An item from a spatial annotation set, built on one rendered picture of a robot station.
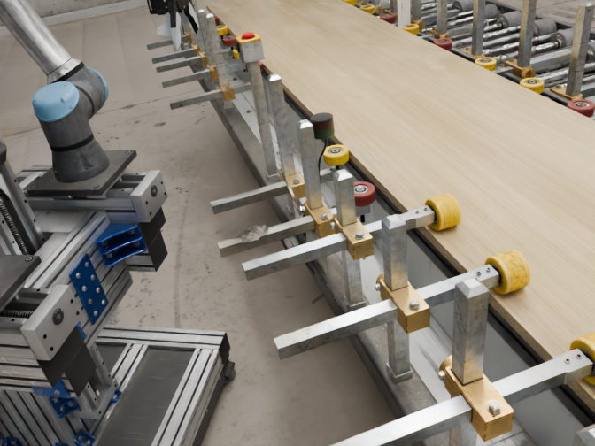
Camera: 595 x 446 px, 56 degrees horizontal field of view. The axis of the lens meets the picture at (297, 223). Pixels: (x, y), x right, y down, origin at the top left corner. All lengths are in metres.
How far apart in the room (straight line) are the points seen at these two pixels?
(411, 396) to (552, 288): 0.37
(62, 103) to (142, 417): 1.05
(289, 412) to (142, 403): 0.53
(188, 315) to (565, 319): 1.82
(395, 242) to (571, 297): 0.39
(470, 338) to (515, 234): 0.54
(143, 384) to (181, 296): 0.73
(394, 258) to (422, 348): 0.46
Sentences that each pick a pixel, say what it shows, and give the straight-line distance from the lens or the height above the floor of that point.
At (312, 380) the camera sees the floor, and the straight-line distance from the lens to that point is 2.24.
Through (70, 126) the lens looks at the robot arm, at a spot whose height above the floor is 1.19.
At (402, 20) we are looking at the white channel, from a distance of 3.00.
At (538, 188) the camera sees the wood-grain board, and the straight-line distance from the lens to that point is 1.57.
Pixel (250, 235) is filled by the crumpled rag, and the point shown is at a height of 0.88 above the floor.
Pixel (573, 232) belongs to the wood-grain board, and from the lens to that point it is 1.42.
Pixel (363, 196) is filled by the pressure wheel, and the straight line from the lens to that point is 1.52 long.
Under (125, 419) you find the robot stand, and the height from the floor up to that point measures 0.21.
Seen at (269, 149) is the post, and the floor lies 0.83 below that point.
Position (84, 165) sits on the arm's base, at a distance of 1.62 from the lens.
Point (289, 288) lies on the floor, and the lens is 2.64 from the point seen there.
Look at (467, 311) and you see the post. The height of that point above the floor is 1.13.
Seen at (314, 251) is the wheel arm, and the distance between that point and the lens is 1.26.
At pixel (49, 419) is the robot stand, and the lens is 1.92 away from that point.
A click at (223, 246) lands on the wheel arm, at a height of 0.86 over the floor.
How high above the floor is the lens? 1.72
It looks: 34 degrees down
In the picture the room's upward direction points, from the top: 9 degrees counter-clockwise
